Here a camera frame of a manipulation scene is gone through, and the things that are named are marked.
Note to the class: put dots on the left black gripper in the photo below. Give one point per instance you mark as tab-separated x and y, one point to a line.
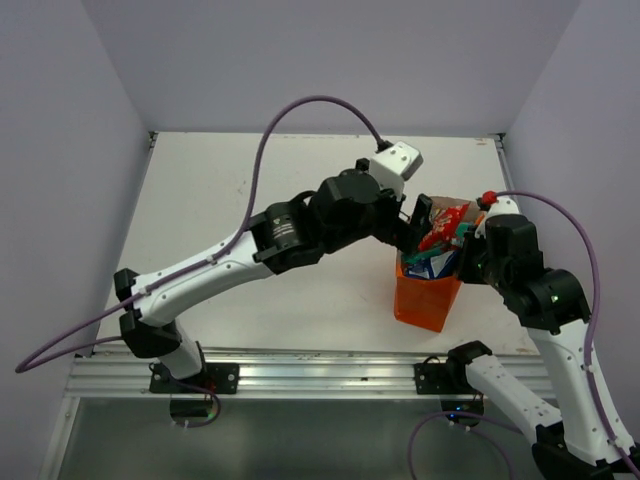
400	232

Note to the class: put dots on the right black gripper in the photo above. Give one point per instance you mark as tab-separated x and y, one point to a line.
467	273

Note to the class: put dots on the red snack packet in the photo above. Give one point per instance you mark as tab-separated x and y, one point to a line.
444	227

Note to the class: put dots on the teal snack packet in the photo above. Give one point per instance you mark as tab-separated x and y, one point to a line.
455	243

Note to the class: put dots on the blue snack packet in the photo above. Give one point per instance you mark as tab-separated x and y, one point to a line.
433	268

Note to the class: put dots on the orange paper bag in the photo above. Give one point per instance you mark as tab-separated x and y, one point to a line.
427	303

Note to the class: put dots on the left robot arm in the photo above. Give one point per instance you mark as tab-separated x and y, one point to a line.
273	242

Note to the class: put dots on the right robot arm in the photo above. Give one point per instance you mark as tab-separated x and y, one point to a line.
578	437

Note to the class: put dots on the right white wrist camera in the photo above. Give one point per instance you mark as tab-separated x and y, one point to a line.
492	204

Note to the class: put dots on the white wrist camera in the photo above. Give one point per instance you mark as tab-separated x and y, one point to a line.
492	204
394	166

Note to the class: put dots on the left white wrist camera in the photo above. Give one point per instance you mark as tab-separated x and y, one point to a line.
394	166

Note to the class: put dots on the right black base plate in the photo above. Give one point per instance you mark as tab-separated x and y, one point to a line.
432	377

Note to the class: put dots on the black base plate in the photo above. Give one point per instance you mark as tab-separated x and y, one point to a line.
432	377
216	378

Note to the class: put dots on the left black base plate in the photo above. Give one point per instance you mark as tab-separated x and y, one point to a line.
216	378

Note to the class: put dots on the aluminium mounting rail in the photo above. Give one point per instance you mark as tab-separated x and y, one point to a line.
113	372

